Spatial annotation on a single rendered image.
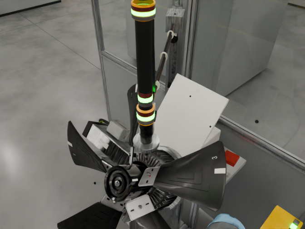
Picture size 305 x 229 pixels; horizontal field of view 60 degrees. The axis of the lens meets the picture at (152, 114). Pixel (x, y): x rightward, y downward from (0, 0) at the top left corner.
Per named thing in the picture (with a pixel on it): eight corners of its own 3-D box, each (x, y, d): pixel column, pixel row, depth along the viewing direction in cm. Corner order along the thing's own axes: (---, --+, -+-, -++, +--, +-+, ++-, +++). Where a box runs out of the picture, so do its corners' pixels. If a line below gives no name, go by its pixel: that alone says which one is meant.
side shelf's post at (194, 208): (190, 224, 204) (204, 153, 149) (194, 228, 202) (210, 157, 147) (187, 228, 202) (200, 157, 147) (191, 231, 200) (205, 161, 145)
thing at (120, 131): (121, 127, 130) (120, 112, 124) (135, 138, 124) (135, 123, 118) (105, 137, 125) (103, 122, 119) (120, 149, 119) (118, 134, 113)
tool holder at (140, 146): (137, 127, 75) (136, 100, 69) (162, 130, 74) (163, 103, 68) (130, 151, 69) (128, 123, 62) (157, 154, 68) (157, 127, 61)
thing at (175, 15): (168, 24, 118) (169, 5, 113) (184, 25, 117) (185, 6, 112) (164, 34, 111) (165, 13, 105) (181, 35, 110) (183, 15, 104)
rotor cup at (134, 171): (117, 172, 104) (94, 174, 93) (144, 153, 99) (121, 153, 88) (132, 207, 98) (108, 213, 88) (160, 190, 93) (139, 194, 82)
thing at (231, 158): (226, 151, 147) (226, 148, 146) (239, 157, 143) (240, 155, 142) (219, 160, 142) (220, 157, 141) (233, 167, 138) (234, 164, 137)
